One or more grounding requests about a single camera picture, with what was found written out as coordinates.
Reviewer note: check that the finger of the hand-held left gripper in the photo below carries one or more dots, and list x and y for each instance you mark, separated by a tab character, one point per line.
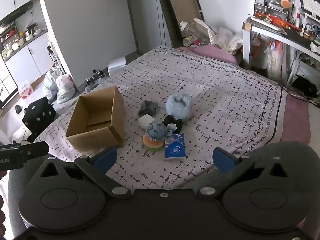
37	150

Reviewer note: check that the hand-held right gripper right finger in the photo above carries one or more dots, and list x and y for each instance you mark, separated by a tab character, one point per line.
223	160

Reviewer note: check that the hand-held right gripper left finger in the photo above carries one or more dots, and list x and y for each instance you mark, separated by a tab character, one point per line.
106	158

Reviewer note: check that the brown cardboard box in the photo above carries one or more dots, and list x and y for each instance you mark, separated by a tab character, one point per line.
100	127

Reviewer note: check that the hamburger plush toy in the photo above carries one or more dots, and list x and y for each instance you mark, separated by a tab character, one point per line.
151	143

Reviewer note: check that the blue tissue packet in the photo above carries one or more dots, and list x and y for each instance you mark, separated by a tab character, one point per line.
175	147

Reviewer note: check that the black scrunchie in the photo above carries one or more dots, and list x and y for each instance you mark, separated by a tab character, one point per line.
172	123

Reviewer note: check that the light blue fluffy plush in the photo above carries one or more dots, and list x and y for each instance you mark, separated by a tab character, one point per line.
178	106

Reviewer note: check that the black dice stool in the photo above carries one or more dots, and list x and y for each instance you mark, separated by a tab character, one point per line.
37	116

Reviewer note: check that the small black floor object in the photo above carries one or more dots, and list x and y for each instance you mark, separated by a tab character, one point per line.
18	109

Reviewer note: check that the white sponge block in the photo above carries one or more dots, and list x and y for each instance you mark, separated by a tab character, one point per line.
145	121

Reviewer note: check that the red and white package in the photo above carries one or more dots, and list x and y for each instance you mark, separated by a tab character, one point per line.
25	90

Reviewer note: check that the dark cloth in plastic bag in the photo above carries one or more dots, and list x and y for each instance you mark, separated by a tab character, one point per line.
148	108

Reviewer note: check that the white plastic bags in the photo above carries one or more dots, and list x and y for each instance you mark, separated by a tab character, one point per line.
61	87

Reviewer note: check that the patterned white bed sheet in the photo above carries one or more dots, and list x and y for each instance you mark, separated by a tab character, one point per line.
212	92

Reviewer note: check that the white kitchen cabinet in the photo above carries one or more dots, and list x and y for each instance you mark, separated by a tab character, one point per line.
22	62

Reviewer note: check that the white box appliance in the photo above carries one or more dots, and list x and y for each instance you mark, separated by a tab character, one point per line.
116	66

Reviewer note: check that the pink bedding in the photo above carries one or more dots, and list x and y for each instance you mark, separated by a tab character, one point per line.
215	52

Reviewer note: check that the black bag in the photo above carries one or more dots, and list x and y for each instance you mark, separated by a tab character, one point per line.
305	87

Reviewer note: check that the white hanging bag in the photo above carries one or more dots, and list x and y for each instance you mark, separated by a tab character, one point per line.
276	60

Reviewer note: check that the pile of clear plastic bags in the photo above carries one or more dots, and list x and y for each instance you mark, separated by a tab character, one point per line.
222	37

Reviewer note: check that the paper cup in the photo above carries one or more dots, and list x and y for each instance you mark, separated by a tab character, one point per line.
188	40

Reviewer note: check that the bundle of white tubes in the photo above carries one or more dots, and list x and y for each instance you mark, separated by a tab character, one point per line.
310	59

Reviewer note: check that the clear plastic jar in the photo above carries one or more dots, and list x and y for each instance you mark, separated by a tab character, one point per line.
187	28

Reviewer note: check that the white desk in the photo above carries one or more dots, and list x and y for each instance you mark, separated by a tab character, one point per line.
275	33

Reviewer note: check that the range hood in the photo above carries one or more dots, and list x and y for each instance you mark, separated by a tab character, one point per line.
16	11

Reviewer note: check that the grey wardrobe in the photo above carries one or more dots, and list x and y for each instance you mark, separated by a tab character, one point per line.
147	12

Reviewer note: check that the dark leaning board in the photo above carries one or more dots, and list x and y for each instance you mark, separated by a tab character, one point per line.
180	5

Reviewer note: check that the grey drawer organizer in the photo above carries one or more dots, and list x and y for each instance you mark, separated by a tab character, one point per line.
271	5

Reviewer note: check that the white keyboard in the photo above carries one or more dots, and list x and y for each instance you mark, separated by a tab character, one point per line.
311	3

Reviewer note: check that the black camera equipment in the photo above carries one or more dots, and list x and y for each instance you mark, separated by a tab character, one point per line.
96	78

